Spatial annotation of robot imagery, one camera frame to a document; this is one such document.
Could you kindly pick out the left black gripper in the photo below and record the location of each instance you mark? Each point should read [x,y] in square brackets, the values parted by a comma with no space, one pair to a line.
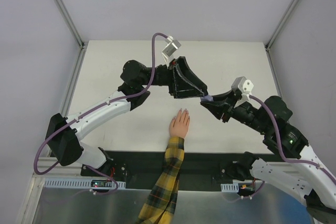
[171,77]

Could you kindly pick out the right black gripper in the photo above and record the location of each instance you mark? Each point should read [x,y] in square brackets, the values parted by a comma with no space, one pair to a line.
[230,107]

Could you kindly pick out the purple nail polish bottle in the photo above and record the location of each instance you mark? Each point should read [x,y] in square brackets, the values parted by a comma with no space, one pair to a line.
[207,98]

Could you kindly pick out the yellow plaid sleeve forearm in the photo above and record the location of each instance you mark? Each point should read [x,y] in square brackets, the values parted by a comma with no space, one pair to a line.
[160,204]

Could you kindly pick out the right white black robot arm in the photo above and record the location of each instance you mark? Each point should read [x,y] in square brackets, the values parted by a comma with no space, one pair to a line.
[316,187]

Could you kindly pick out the mannequin hand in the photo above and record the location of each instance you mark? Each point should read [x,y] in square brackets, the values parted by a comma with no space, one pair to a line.
[179,125]

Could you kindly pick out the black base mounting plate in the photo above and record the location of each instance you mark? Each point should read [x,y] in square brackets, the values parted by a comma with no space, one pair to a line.
[199,171]

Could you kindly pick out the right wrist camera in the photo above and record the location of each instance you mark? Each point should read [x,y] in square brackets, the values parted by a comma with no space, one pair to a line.
[242,87]

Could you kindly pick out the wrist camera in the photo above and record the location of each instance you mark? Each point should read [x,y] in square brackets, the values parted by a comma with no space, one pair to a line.
[172,45]
[242,87]

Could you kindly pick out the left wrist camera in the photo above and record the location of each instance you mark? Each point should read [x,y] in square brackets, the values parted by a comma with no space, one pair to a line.
[172,45]

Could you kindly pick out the right white cable duct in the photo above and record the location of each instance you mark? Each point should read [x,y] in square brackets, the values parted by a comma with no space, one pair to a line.
[230,188]

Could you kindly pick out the white cable duct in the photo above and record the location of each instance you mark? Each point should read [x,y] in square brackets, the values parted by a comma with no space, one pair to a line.
[74,183]
[230,188]

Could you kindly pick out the left aluminium frame post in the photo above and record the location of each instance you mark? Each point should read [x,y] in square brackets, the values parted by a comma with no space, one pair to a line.
[70,23]

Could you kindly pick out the aluminium frame post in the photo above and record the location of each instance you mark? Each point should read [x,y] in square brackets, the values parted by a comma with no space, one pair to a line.
[284,19]
[70,23]

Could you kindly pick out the right aluminium frame post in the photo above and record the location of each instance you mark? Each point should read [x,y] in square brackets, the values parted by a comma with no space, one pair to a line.
[284,19]

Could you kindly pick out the left white cable duct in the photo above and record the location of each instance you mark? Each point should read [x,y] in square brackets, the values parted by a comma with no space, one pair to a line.
[74,183]

